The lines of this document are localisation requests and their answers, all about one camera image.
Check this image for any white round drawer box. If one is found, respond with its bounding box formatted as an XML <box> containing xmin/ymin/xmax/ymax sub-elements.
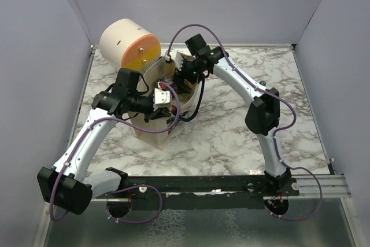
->
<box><xmin>99</xmin><ymin>19</ymin><xmax>161</xmax><ymax>72</ymax></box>

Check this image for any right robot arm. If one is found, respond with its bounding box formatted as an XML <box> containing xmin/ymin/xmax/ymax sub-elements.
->
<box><xmin>165</xmin><ymin>34</ymin><xmax>291</xmax><ymax>196</ymax></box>

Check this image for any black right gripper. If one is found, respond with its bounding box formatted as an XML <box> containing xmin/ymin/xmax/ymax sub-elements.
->
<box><xmin>172</xmin><ymin>55</ymin><xmax>203</xmax><ymax>94</ymax></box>

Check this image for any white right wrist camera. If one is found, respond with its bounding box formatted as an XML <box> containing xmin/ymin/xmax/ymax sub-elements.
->
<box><xmin>164</xmin><ymin>50</ymin><xmax>184</xmax><ymax>71</ymax></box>

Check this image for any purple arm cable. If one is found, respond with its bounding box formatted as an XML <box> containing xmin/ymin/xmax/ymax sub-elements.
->
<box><xmin>166</xmin><ymin>23</ymin><xmax>323</xmax><ymax>221</ymax></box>
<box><xmin>49</xmin><ymin>82</ymin><xmax>182</xmax><ymax>224</ymax></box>

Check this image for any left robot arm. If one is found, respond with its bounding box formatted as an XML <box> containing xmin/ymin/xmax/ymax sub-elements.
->
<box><xmin>37</xmin><ymin>68</ymin><xmax>180</xmax><ymax>222</ymax></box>

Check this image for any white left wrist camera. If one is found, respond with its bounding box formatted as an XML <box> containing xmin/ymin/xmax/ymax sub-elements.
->
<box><xmin>153</xmin><ymin>88</ymin><xmax>172</xmax><ymax>110</ymax></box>

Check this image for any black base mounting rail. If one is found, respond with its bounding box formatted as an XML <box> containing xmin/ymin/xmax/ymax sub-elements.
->
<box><xmin>104</xmin><ymin>167</ymin><xmax>299</xmax><ymax>211</ymax></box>

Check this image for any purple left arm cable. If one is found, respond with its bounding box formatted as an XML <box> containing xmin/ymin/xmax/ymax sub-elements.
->
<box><xmin>49</xmin><ymin>82</ymin><xmax>182</xmax><ymax>224</ymax></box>

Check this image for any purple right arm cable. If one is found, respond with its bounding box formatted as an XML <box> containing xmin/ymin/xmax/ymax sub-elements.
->
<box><xmin>166</xmin><ymin>23</ymin><xmax>323</xmax><ymax>221</ymax></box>

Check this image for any beige canvas tote bag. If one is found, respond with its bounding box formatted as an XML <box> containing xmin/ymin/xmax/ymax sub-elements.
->
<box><xmin>131</xmin><ymin>58</ymin><xmax>201</xmax><ymax>149</ymax></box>

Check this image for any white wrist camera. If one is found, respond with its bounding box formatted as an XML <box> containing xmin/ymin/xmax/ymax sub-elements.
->
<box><xmin>164</xmin><ymin>50</ymin><xmax>184</xmax><ymax>71</ymax></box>
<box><xmin>153</xmin><ymin>88</ymin><xmax>172</xmax><ymax>110</ymax></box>

